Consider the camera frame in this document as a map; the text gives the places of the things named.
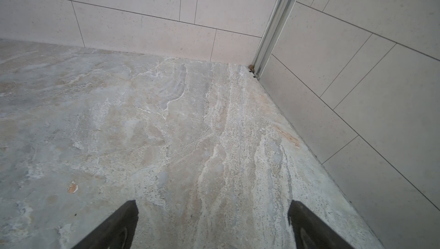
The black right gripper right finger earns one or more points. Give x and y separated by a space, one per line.
310 232

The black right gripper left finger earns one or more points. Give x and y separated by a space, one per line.
116 232

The aluminium corner profile right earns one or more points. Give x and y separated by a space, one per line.
277 21

